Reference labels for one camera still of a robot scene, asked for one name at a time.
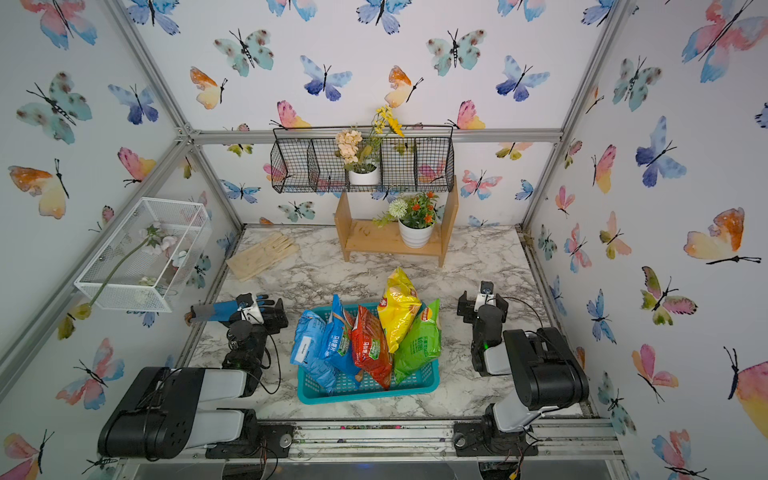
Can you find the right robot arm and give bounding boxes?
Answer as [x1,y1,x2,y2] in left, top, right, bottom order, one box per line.
[457,282,589,434]

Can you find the red Lay's chips bag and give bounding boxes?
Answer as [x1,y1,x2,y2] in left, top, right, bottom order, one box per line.
[351,305,393,390]

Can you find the white pot beige flowers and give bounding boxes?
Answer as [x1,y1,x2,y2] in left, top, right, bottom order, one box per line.
[334,104,404,186]

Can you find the black wire wall basket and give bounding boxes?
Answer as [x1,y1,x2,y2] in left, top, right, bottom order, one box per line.
[270,124,455,194]

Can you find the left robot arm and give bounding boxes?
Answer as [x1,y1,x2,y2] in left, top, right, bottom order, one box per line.
[97,294,294,461]

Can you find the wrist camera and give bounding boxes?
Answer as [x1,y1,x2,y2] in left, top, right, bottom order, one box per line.
[236,293,269,324]
[474,281,496,312]

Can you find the blue black work glove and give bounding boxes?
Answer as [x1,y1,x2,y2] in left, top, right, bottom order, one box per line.
[184,293,274,327]

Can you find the pink artificial flower stem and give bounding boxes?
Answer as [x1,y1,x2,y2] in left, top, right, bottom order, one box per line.
[78,222,179,310]

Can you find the green Lay's chips bag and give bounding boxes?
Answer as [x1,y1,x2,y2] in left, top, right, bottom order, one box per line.
[394,299,442,384]

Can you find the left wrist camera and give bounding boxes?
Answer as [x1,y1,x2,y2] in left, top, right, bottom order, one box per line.
[236,293,269,324]

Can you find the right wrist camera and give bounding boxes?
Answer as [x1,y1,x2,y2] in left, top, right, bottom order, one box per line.
[474,281,496,312]

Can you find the yellow Lay's chips bag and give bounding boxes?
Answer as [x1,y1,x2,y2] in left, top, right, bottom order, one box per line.
[377,267,422,354]

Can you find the wooden shelf stand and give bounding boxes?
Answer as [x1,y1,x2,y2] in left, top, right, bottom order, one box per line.
[334,186,459,267]

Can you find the teal plastic basket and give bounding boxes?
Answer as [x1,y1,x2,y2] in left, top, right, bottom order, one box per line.
[296,301,441,406]

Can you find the white pot orange flowers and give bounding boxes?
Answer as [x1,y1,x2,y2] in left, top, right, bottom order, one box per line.
[373,192,438,249]

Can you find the light blue lime chips bag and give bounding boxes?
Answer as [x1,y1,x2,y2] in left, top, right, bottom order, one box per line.
[320,295,361,379]

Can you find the white mesh wall basket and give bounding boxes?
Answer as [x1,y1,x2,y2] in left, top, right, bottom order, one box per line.
[74,197,212,313]

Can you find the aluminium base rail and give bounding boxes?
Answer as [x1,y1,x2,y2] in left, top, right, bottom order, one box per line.
[113,418,631,464]

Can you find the dark blue chips bag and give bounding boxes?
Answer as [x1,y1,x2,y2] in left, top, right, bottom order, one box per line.
[290,310,336,393]

